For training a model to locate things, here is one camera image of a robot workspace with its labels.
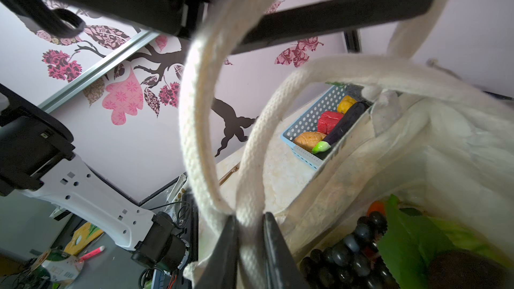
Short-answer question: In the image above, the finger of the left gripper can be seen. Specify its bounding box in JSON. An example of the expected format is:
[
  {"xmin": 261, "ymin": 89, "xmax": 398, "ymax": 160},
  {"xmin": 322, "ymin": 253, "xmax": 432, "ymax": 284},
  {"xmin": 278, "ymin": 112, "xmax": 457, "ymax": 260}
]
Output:
[{"xmin": 232, "ymin": 0, "xmax": 434, "ymax": 54}]

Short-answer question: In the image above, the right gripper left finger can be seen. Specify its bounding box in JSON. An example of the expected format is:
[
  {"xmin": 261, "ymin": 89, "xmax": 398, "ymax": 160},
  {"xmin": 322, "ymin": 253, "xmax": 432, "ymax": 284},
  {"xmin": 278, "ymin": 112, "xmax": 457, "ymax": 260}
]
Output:
[{"xmin": 195, "ymin": 215, "xmax": 239, "ymax": 289}]

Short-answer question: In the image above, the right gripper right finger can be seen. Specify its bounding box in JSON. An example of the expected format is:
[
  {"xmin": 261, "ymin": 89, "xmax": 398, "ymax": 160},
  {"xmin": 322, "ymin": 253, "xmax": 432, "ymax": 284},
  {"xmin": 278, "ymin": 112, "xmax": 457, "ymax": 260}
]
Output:
[{"xmin": 263, "ymin": 212, "xmax": 309, "ymax": 289}]

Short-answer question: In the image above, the dark grape bunch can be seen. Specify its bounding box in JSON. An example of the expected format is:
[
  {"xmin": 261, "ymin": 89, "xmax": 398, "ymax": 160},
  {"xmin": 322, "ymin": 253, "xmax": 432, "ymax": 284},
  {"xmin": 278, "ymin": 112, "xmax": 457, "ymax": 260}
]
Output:
[{"xmin": 299, "ymin": 210, "xmax": 400, "ymax": 288}]

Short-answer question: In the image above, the orange carrot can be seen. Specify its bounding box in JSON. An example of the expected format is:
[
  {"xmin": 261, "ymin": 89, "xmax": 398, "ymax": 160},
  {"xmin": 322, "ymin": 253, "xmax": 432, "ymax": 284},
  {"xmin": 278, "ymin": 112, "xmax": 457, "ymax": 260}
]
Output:
[{"xmin": 366, "ymin": 201, "xmax": 386, "ymax": 217}]

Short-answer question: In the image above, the green cabbage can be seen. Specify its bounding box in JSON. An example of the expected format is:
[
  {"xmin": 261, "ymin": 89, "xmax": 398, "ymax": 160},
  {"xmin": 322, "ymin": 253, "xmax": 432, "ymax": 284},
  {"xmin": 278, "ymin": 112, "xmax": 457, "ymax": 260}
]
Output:
[{"xmin": 378, "ymin": 195, "xmax": 513, "ymax": 288}]

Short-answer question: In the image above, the cream canvas grocery bag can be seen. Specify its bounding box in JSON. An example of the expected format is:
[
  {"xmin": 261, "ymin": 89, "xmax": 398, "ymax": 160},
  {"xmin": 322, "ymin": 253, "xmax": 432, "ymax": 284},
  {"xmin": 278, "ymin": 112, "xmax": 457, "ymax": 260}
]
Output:
[{"xmin": 179, "ymin": 0, "xmax": 513, "ymax": 288}]

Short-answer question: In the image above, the dark avocado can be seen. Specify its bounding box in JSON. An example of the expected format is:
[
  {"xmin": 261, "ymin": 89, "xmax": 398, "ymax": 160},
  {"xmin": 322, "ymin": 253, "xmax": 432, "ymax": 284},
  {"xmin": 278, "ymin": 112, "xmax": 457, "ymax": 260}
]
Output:
[{"xmin": 427, "ymin": 250, "xmax": 513, "ymax": 289}]

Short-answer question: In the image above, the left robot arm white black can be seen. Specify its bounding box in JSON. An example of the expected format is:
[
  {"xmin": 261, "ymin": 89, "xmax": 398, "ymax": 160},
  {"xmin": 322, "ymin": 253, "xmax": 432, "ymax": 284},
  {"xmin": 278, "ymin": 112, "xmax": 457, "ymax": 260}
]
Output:
[{"xmin": 1, "ymin": 0, "xmax": 434, "ymax": 271}]

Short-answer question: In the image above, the yellow bell pepper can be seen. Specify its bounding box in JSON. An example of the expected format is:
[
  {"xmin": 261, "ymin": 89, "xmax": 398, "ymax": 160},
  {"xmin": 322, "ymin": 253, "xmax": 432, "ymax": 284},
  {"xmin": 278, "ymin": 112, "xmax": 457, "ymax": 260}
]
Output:
[{"xmin": 337, "ymin": 96, "xmax": 357, "ymax": 114}]

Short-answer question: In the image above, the pink marker pen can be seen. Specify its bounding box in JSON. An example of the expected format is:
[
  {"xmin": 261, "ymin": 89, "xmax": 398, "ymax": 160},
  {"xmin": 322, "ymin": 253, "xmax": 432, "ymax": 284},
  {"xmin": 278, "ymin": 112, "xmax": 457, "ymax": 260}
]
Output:
[{"xmin": 79, "ymin": 246, "xmax": 106, "ymax": 262}]

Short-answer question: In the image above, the brown potato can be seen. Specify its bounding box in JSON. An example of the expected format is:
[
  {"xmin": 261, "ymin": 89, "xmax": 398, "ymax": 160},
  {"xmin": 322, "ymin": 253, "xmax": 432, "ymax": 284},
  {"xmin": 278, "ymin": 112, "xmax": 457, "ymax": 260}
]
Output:
[{"xmin": 294, "ymin": 132, "xmax": 326, "ymax": 152}]

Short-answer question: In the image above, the dark purple eggplant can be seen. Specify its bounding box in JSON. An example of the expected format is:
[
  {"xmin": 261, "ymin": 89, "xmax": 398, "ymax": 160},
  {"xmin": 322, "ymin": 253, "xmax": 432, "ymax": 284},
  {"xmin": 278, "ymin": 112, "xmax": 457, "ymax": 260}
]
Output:
[{"xmin": 311, "ymin": 102, "xmax": 368, "ymax": 155}]

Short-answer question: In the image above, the blue plastic vegetable basket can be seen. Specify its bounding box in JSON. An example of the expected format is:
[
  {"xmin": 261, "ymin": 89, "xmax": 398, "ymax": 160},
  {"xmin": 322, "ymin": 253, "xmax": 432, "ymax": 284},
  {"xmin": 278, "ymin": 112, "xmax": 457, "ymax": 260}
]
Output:
[{"xmin": 281, "ymin": 84, "xmax": 371, "ymax": 171}]

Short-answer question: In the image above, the aluminium rail bar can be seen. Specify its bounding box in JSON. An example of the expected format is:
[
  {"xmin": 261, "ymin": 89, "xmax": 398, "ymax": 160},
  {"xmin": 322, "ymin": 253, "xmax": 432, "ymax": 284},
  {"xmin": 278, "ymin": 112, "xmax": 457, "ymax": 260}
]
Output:
[{"xmin": 38, "ymin": 30, "xmax": 159, "ymax": 113}]

